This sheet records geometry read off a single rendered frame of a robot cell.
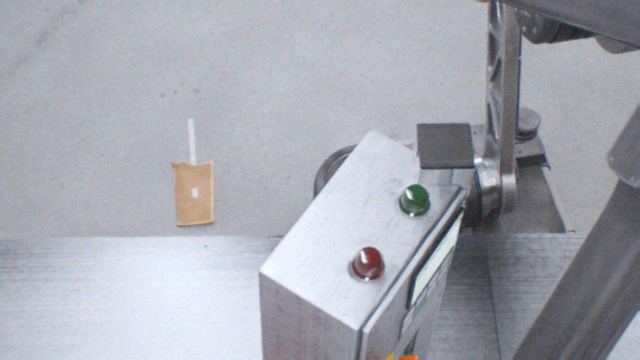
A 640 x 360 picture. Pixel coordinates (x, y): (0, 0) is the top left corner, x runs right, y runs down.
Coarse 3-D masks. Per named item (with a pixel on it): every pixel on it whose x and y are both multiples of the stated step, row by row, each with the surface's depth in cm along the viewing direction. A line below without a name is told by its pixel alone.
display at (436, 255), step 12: (456, 216) 86; (456, 228) 88; (444, 240) 86; (432, 252) 85; (444, 252) 89; (420, 264) 84; (432, 264) 87; (420, 276) 85; (420, 288) 87; (408, 300) 86
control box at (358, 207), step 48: (384, 144) 88; (336, 192) 86; (384, 192) 86; (432, 192) 86; (288, 240) 83; (336, 240) 83; (384, 240) 83; (432, 240) 84; (288, 288) 81; (336, 288) 81; (384, 288) 81; (288, 336) 87; (336, 336) 81; (384, 336) 86
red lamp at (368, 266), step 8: (360, 248) 81; (368, 248) 80; (376, 248) 80; (360, 256) 80; (368, 256) 80; (376, 256) 80; (352, 264) 81; (360, 264) 80; (368, 264) 79; (376, 264) 80; (384, 264) 81; (352, 272) 81; (360, 272) 80; (368, 272) 80; (376, 272) 80; (360, 280) 81; (368, 280) 80; (376, 280) 81
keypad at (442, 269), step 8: (448, 256) 93; (448, 264) 95; (440, 272) 94; (432, 280) 92; (424, 288) 91; (432, 288) 94; (424, 296) 92; (416, 304) 91; (408, 312) 89; (416, 312) 93; (408, 320) 91; (400, 328) 90; (400, 336) 92
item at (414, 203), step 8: (416, 184) 84; (408, 192) 83; (416, 192) 83; (424, 192) 83; (400, 200) 85; (408, 200) 83; (416, 200) 83; (424, 200) 83; (400, 208) 84; (408, 208) 83; (416, 208) 83; (424, 208) 84; (408, 216) 84; (416, 216) 84; (424, 216) 84
